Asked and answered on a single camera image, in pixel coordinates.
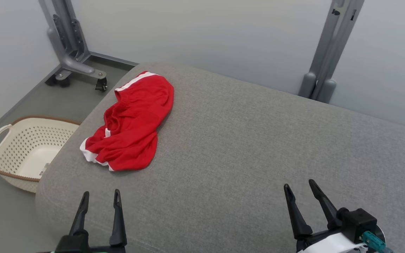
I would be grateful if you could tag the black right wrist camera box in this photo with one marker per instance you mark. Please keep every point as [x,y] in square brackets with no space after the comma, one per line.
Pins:
[359,223]

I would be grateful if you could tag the cream perforated laundry basket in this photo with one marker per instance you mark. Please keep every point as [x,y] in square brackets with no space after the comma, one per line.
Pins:
[26,154]

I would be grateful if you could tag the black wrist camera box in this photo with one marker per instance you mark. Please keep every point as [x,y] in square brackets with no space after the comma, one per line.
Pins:
[70,244]
[359,223]

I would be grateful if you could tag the grey wheeled metal stand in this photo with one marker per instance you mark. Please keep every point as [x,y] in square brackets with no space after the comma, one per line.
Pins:
[70,45]

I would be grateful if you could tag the red shorts white trim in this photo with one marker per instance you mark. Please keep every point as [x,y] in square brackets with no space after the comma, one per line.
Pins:
[135,123]

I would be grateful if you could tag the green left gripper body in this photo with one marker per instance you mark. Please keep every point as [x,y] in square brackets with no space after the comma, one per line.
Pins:
[107,250]

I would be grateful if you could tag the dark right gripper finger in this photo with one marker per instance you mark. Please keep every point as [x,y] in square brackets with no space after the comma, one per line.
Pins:
[299,221]
[327,209]

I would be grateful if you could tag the grey double partition post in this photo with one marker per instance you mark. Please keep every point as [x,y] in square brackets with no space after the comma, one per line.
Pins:
[329,52]

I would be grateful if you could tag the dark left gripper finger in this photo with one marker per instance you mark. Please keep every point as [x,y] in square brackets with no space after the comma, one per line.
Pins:
[81,218]
[118,225]

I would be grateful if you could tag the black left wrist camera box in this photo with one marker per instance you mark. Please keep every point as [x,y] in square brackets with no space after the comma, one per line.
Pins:
[70,244]

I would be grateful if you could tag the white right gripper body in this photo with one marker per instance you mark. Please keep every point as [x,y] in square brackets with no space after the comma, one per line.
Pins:
[329,244]

